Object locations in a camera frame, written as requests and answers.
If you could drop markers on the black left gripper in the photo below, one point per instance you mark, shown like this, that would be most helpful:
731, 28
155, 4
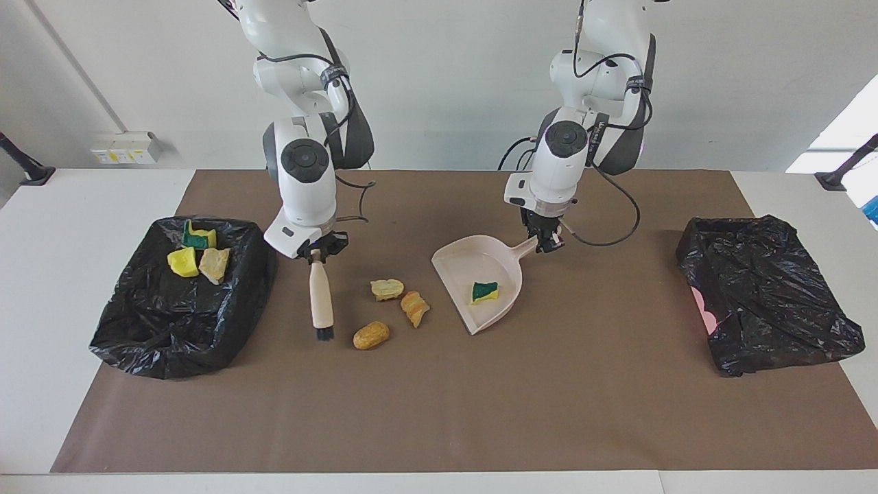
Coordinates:
545, 221

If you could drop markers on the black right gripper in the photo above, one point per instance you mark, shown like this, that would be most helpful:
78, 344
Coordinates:
322, 243

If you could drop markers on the beige hand brush black bristles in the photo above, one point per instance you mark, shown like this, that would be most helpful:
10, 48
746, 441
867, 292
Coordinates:
321, 295

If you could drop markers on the pale yellow sponge lump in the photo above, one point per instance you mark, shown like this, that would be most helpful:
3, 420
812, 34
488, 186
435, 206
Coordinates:
387, 289

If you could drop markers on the beige plastic dustpan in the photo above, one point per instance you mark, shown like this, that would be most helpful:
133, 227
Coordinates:
473, 264

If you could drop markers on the small green yellow sponge wedge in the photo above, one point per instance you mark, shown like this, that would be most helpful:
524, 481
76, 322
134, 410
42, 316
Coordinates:
485, 293

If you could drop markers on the brown oval bread-like sponge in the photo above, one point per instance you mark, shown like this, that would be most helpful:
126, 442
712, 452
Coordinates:
371, 335

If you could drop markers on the tan sponge lump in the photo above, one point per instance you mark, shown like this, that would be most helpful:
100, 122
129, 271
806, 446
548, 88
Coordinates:
215, 264

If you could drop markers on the orange striped sponge scrap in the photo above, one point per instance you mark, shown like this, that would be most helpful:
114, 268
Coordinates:
415, 309

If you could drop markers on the yellow sponge piece green backed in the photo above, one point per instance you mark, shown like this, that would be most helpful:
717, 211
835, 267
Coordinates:
195, 240

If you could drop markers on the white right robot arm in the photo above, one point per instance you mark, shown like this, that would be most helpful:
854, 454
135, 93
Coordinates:
305, 192

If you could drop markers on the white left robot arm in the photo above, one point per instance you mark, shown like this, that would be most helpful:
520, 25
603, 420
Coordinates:
562, 165

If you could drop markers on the black plastic trash bag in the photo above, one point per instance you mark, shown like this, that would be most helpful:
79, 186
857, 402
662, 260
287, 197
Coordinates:
775, 295
171, 329

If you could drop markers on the pink plastic bin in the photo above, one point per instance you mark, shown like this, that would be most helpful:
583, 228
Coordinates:
703, 309

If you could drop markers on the brown table mat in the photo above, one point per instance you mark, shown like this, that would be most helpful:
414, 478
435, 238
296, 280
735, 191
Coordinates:
439, 425

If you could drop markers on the black clamp stand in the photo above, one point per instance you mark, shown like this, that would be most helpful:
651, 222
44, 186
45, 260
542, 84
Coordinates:
833, 180
31, 171

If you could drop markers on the blue object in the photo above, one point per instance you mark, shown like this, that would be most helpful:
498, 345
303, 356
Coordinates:
872, 211

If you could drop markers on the white wall outlet box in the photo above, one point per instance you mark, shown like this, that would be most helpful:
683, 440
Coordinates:
127, 149

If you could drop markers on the white wall conduit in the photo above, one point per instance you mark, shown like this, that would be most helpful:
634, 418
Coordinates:
77, 65

